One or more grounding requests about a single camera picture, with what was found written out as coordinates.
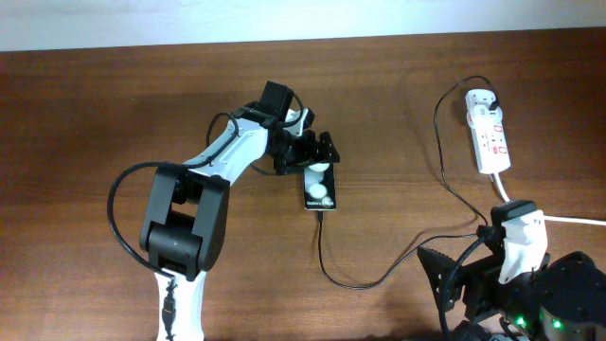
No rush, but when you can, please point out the black phone charging cable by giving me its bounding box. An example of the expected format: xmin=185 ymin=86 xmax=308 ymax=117
xmin=315 ymin=74 xmax=501 ymax=291

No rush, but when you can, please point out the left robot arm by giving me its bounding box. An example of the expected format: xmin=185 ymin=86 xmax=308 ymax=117
xmin=139 ymin=81 xmax=340 ymax=340

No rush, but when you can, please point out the white power strip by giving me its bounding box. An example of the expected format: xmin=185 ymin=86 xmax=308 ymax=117
xmin=465 ymin=89 xmax=511 ymax=174

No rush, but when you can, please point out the white power strip cord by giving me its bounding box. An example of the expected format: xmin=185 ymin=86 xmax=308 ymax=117
xmin=490 ymin=171 xmax=606 ymax=226

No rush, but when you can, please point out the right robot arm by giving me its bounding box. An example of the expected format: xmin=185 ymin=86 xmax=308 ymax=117
xmin=418 ymin=225 xmax=605 ymax=340

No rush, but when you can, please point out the black smartphone with lit screen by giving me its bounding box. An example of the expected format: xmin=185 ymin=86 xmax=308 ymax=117
xmin=304 ymin=164 xmax=337 ymax=211

